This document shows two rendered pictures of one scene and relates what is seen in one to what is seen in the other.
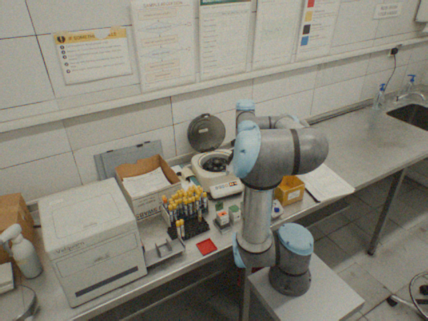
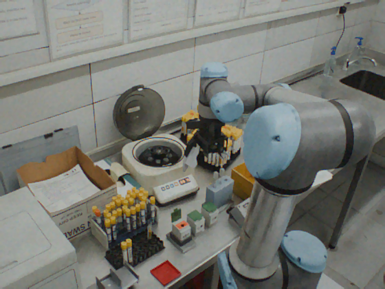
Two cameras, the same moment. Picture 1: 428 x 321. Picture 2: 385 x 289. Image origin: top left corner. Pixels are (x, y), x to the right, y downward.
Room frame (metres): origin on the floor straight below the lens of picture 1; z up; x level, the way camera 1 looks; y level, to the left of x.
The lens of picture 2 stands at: (0.18, 0.18, 1.83)
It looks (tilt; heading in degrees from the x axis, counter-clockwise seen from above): 33 degrees down; 347
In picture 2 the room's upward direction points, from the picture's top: 3 degrees clockwise
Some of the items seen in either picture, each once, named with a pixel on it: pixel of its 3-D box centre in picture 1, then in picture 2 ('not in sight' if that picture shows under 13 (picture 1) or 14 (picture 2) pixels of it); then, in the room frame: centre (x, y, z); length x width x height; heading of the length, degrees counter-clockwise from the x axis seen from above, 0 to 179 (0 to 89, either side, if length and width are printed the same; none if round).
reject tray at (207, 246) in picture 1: (206, 246); (166, 272); (0.91, 0.06, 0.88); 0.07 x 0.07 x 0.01; 30
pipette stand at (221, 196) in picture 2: not in sight; (218, 194); (1.19, -0.18, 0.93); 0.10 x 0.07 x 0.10; 122
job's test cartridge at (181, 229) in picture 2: (222, 219); (181, 231); (1.03, -0.01, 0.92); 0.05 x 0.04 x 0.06; 29
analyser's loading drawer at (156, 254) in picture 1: (158, 251); (102, 288); (0.85, 0.24, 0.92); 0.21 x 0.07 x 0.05; 120
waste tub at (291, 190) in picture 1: (285, 188); (254, 181); (1.24, -0.33, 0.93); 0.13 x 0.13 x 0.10; 27
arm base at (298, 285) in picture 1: (291, 269); not in sight; (0.72, -0.25, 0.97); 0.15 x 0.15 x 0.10
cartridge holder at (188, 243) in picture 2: (222, 223); (181, 237); (1.03, -0.01, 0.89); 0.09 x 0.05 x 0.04; 29
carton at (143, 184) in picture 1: (148, 185); (67, 193); (1.24, 0.35, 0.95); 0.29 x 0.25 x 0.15; 30
